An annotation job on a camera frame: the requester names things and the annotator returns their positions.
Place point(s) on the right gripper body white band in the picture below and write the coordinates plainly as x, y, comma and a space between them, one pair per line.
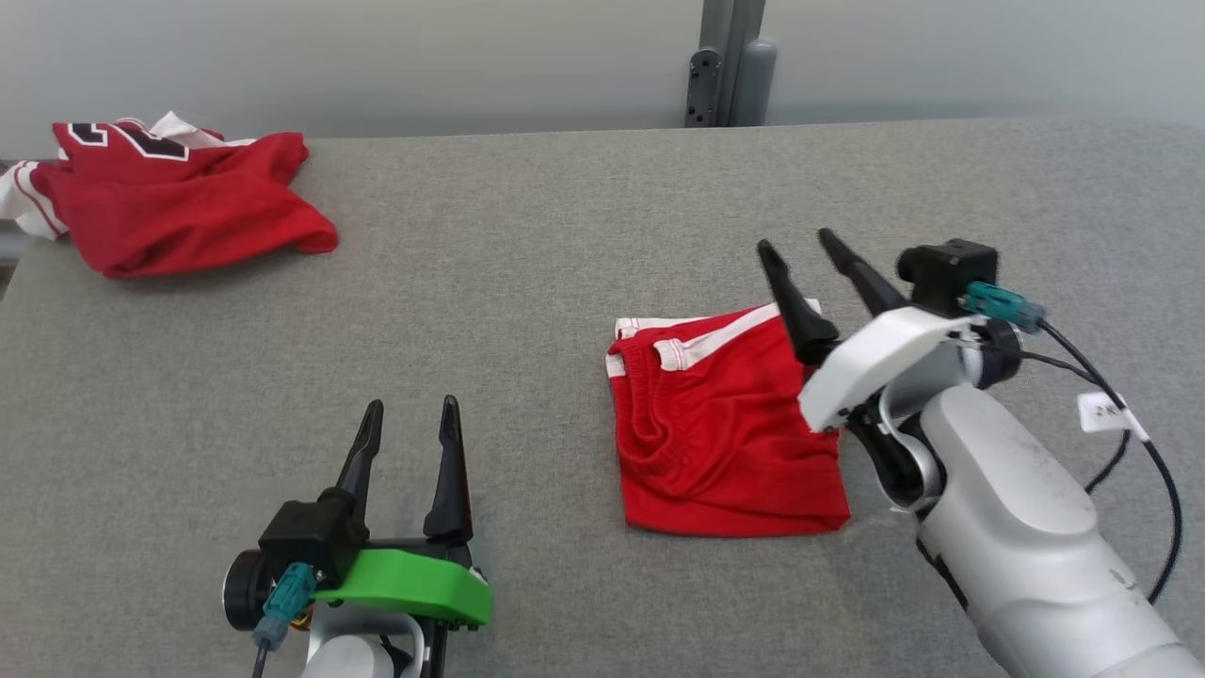
885, 363

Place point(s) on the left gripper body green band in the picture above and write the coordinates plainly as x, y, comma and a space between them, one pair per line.
414, 584

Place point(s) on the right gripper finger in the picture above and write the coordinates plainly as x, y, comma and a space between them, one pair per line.
800, 315
871, 282

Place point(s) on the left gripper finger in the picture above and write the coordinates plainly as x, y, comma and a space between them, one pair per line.
450, 480
362, 461

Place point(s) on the red shorts with white stripe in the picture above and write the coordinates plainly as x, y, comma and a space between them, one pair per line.
715, 443

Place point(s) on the red jersey with black number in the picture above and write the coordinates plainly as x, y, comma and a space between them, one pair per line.
188, 217

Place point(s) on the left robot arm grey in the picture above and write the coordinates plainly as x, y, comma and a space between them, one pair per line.
348, 659

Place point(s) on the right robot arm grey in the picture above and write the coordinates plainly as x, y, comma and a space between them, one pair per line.
1017, 527

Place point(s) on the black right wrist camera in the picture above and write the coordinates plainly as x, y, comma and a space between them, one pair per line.
946, 273

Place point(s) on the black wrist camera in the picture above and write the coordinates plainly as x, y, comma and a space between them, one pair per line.
306, 537
946, 273

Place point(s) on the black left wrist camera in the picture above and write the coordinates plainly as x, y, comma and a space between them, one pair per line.
306, 537

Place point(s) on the upright grey metal post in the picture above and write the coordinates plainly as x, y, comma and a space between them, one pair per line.
730, 56

